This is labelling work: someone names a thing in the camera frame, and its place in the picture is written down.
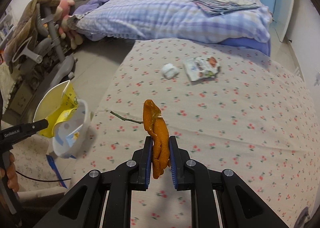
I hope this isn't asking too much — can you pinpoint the white cartoon trash bin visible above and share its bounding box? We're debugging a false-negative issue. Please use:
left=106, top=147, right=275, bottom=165
left=52, top=99, right=91, bottom=159

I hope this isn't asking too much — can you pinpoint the yellow paper bowl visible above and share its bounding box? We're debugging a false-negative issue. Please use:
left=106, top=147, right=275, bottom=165
left=33, top=80, right=79, bottom=138

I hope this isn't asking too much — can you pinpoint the purple checked duvet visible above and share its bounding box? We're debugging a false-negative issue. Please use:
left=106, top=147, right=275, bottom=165
left=68, top=0, right=272, bottom=55

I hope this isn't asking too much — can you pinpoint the light blue tissue pack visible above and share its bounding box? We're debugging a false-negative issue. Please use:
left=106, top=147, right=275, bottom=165
left=66, top=130, right=80, bottom=147

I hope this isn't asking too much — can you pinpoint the blue plastic strip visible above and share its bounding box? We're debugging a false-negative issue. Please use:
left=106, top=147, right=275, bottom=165
left=46, top=155, right=67, bottom=188

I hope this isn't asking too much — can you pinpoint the black cable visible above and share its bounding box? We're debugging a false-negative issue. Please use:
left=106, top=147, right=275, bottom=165
left=15, top=169, right=72, bottom=183

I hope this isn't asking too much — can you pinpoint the person's left hand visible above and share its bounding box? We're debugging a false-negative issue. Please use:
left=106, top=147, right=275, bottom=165
left=1, top=153, right=20, bottom=192

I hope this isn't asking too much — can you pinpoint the folded striped cloth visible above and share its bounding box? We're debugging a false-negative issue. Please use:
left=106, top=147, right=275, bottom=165
left=192, top=0, right=260, bottom=17

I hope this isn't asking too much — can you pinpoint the white snack wrapper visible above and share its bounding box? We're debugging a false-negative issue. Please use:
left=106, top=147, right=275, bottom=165
left=183, top=54, right=220, bottom=82

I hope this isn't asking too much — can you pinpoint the brown blanket on chair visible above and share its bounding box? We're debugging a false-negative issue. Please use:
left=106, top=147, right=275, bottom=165
left=2, top=0, right=60, bottom=73

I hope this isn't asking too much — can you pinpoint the cardboard box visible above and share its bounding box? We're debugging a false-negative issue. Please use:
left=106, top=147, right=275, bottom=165
left=9, top=83, right=34, bottom=115

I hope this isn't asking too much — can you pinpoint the grey swivel chair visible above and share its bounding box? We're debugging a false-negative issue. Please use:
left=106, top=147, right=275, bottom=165
left=11, top=3, right=75, bottom=93

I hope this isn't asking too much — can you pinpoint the pink plush toy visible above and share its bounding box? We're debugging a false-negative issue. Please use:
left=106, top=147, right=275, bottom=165
left=54, top=0, right=83, bottom=50

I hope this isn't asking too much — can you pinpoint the small white tissue wad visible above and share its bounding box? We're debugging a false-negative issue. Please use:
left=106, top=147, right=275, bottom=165
left=161, top=63, right=179, bottom=79

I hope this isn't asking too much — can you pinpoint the orange peel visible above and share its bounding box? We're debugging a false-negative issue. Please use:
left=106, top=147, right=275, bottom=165
left=143, top=99, right=170, bottom=179

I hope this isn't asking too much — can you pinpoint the green twig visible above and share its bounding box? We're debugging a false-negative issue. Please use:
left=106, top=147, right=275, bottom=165
left=110, top=110, right=143, bottom=124

